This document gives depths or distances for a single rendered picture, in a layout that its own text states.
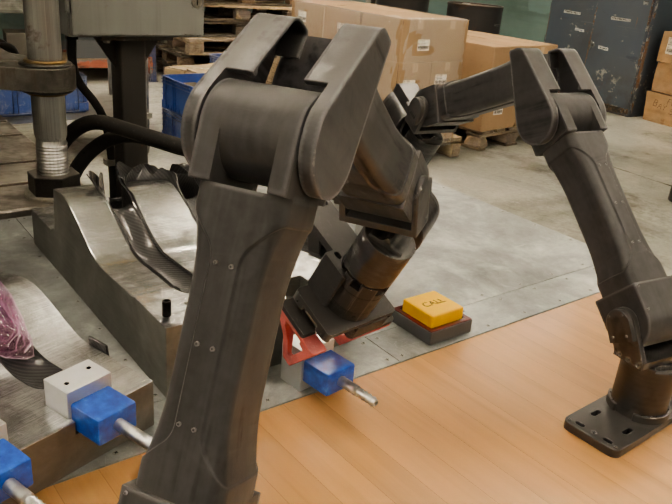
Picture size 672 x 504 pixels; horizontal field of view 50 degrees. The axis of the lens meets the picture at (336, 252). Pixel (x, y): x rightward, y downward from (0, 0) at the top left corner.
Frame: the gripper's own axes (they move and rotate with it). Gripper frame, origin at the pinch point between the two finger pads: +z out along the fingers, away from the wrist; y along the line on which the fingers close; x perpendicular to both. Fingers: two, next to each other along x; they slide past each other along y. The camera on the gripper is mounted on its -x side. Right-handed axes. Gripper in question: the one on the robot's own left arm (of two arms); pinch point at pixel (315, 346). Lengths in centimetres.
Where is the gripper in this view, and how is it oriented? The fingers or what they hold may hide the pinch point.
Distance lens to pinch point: 84.4
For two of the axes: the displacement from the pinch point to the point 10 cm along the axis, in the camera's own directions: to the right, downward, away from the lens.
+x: 5.6, 7.4, -3.8
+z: -4.0, 6.4, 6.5
